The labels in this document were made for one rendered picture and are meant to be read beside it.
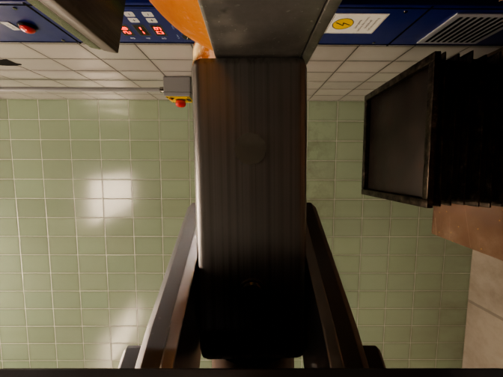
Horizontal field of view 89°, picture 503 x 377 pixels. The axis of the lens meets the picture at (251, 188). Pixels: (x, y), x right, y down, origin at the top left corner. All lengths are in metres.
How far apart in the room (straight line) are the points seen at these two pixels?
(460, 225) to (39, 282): 1.89
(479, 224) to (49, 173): 1.77
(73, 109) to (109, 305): 1.04
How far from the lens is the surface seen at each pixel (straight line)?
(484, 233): 0.91
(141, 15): 0.64
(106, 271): 1.63
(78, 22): 0.42
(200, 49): 0.18
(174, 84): 1.05
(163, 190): 1.40
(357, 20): 0.65
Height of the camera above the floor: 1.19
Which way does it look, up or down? level
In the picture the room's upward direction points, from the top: 90 degrees counter-clockwise
